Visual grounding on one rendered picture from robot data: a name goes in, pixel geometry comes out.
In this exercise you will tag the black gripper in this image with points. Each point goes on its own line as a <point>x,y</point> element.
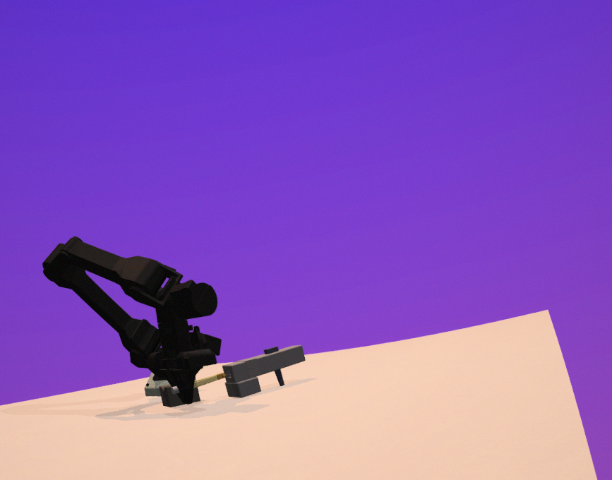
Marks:
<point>181,362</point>

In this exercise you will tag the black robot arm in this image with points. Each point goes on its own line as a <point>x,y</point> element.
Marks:
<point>141,279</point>

